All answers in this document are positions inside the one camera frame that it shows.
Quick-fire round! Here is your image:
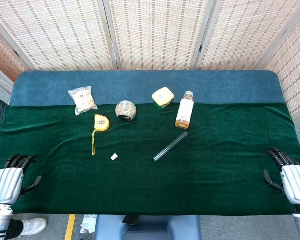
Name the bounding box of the left black and grey robot hand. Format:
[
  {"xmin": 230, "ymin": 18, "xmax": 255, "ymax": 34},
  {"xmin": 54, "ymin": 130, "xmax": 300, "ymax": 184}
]
[{"xmin": 0, "ymin": 154, "xmax": 43, "ymax": 205}]

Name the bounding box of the right black and grey robot hand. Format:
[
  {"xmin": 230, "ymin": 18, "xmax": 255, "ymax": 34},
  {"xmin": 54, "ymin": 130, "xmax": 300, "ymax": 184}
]
[{"xmin": 263, "ymin": 146, "xmax": 300, "ymax": 205}]

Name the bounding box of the clear glass test tube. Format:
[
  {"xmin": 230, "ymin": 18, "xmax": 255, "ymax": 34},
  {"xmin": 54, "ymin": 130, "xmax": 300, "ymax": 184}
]
[{"xmin": 153, "ymin": 131, "xmax": 189, "ymax": 162}]

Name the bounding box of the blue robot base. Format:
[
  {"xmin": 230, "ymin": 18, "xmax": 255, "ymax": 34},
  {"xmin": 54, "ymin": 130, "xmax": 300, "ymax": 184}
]
[{"xmin": 94, "ymin": 214, "xmax": 202, "ymax": 240}]

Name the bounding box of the round glass jar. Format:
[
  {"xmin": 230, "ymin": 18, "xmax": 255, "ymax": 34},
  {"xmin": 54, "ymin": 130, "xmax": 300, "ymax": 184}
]
[{"xmin": 115, "ymin": 100, "xmax": 138, "ymax": 123}]

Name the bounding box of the yellow lidded cup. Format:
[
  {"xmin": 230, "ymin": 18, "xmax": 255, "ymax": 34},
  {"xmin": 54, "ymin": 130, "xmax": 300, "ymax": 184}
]
[{"xmin": 151, "ymin": 86, "xmax": 175, "ymax": 110}]

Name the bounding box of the black trouser leg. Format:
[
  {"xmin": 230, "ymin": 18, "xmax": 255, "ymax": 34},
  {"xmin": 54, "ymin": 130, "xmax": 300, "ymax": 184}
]
[{"xmin": 4, "ymin": 219, "xmax": 25, "ymax": 240}]

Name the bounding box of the white sneaker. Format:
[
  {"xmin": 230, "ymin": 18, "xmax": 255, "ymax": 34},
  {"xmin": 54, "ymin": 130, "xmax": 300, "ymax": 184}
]
[{"xmin": 19, "ymin": 217, "xmax": 48, "ymax": 237}]

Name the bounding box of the crumpled white paper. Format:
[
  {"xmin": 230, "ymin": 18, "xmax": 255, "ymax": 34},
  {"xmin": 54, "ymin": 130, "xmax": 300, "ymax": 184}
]
[{"xmin": 79, "ymin": 214, "xmax": 98, "ymax": 235}]

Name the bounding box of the bamboo folding screen panel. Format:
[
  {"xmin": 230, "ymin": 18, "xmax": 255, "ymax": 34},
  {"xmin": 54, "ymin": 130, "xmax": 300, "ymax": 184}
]
[
  {"xmin": 0, "ymin": 21, "xmax": 31, "ymax": 82},
  {"xmin": 196, "ymin": 0, "xmax": 300, "ymax": 71},
  {"xmin": 261, "ymin": 9, "xmax": 300, "ymax": 121},
  {"xmin": 103, "ymin": 0, "xmax": 217, "ymax": 71},
  {"xmin": 0, "ymin": 0, "xmax": 120, "ymax": 71}
]

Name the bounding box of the yellow tape measure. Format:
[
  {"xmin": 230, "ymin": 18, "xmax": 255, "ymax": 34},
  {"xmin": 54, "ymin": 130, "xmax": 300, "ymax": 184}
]
[{"xmin": 91, "ymin": 114, "xmax": 111, "ymax": 156}]

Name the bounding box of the clear plastic snack bag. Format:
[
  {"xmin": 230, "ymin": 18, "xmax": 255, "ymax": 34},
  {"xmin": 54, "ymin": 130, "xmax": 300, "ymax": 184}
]
[{"xmin": 67, "ymin": 86, "xmax": 99, "ymax": 117}]

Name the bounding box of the flat black device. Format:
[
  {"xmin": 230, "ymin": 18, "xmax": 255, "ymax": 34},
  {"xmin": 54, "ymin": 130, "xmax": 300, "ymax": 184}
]
[{"xmin": 121, "ymin": 214, "xmax": 139, "ymax": 225}]

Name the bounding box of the tea bottle white label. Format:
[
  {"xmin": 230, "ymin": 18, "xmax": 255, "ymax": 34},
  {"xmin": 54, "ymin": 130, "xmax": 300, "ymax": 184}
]
[{"xmin": 175, "ymin": 91, "xmax": 195, "ymax": 130}]

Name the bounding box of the dark green velvet cloth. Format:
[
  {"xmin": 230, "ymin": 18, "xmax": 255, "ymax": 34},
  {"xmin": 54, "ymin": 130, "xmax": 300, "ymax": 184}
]
[{"xmin": 0, "ymin": 102, "xmax": 300, "ymax": 216}]

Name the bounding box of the blue table cover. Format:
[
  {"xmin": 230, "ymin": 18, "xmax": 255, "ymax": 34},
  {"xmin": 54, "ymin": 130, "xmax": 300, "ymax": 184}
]
[{"xmin": 9, "ymin": 70, "xmax": 290, "ymax": 108}]

